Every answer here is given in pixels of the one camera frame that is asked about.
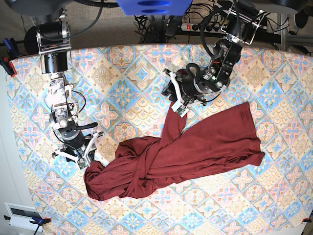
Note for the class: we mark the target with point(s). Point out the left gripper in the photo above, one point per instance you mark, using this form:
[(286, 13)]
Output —
[(189, 83)]

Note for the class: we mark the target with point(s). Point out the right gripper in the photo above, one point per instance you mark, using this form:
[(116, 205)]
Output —
[(76, 146)]

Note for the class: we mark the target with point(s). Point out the dark red t-shirt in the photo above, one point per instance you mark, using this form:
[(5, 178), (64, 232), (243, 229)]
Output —
[(219, 143)]

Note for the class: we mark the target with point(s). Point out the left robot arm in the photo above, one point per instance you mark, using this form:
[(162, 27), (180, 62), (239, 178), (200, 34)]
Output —
[(239, 26)]

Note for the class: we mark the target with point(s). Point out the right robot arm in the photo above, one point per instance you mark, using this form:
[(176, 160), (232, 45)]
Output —
[(53, 42)]

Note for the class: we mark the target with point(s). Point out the patterned tablecloth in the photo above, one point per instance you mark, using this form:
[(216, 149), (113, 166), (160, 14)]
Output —
[(120, 89)]

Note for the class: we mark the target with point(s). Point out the white power strip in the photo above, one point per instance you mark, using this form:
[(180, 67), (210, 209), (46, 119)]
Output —
[(195, 27)]

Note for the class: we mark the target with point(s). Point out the blue orange clamp lower left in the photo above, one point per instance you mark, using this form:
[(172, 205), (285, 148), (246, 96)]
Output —
[(40, 221)]

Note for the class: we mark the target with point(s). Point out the blue orange clamp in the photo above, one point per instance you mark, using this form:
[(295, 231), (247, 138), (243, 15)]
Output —
[(40, 221), (12, 53)]

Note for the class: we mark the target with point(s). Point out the black round stool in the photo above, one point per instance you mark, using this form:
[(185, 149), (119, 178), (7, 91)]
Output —
[(30, 41)]

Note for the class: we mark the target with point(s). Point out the blue orange clamp upper left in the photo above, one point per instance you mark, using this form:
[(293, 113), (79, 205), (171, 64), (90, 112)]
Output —
[(12, 53)]

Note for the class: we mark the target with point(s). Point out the orange clamp lower right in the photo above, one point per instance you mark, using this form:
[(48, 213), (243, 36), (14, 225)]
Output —
[(307, 220)]

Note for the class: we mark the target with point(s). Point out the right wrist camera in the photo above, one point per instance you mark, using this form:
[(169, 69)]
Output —
[(82, 163)]

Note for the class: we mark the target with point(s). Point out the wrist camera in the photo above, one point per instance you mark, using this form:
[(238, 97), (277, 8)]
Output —
[(179, 108), (82, 163)]

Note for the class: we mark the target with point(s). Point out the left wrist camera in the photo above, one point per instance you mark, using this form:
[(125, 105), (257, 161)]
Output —
[(179, 108)]

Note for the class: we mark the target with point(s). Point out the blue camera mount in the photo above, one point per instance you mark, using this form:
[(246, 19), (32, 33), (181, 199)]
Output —
[(154, 7)]

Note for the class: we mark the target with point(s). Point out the white wall vent box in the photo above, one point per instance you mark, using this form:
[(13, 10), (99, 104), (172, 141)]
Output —
[(20, 216)]

